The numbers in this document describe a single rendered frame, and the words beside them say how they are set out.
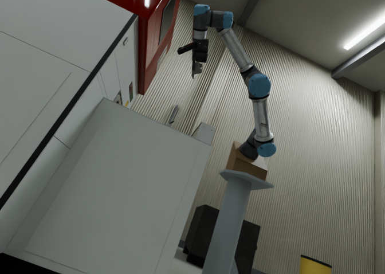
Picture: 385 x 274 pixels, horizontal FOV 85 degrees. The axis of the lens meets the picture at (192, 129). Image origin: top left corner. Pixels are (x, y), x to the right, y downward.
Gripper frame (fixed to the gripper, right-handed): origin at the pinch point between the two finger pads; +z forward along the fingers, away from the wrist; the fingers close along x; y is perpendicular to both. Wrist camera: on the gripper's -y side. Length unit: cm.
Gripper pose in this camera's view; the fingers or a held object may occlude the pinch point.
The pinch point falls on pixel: (192, 74)
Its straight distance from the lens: 126.1
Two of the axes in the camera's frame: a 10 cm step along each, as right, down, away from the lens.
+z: -0.7, 7.9, 6.1
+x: 0.5, -6.0, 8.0
